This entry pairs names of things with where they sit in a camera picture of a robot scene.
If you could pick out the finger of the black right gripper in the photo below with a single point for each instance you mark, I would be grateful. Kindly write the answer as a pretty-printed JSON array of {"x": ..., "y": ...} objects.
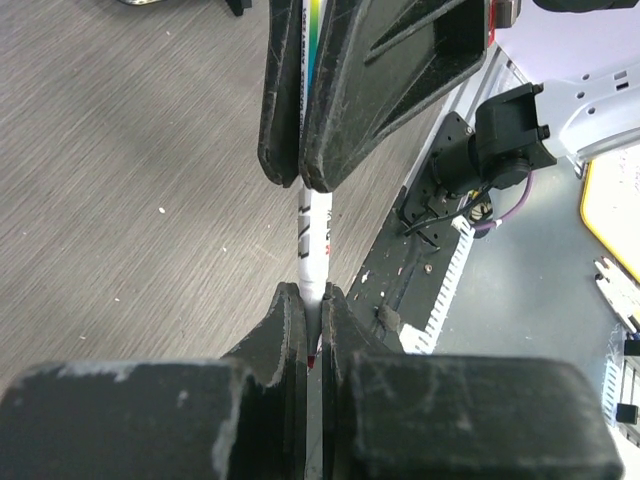
[
  {"x": 279, "y": 131},
  {"x": 379, "y": 64}
]

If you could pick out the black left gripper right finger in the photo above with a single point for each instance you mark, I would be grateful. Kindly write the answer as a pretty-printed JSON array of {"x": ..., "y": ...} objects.
[{"x": 390, "y": 415}]

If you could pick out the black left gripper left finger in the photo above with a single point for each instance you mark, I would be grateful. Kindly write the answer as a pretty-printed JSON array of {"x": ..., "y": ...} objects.
[{"x": 241, "y": 416}]

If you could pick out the white marker with purple cap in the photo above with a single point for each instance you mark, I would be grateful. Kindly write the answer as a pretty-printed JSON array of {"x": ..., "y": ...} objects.
[{"x": 314, "y": 209}]

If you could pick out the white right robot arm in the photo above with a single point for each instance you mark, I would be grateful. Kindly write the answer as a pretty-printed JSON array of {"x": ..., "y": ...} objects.
[{"x": 585, "y": 54}]

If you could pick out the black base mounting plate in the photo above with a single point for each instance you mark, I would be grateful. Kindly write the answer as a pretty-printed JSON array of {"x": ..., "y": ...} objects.
[{"x": 397, "y": 282}]

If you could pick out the white slotted cable duct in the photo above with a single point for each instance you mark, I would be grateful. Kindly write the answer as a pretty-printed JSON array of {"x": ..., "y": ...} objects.
[{"x": 424, "y": 341}]

